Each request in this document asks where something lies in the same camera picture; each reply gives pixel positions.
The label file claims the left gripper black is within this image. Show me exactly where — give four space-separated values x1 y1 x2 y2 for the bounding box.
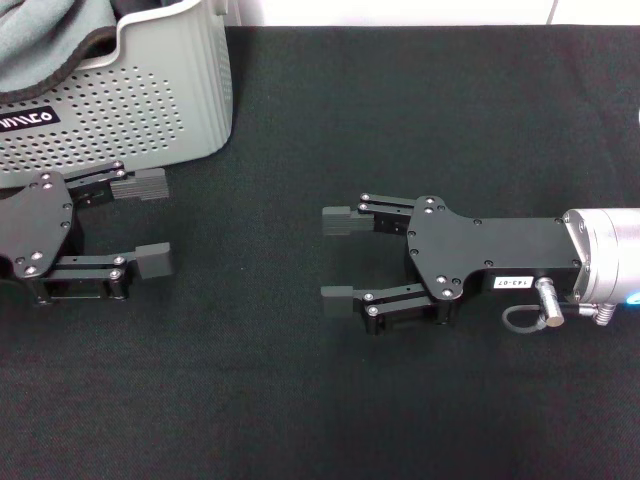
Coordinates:
0 160 175 306

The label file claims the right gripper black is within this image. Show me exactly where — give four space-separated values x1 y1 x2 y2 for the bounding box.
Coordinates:
319 192 584 336

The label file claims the grey and yellow towel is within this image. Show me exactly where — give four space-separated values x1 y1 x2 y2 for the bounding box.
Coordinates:
0 0 121 106

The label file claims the grey perforated storage box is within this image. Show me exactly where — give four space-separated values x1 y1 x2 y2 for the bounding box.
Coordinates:
0 0 235 190

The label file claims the black cloth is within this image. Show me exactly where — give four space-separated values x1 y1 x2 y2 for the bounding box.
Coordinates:
110 0 189 15

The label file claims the right gripper cable with plug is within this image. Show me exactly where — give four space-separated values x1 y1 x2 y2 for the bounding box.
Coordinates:
502 278 616 334

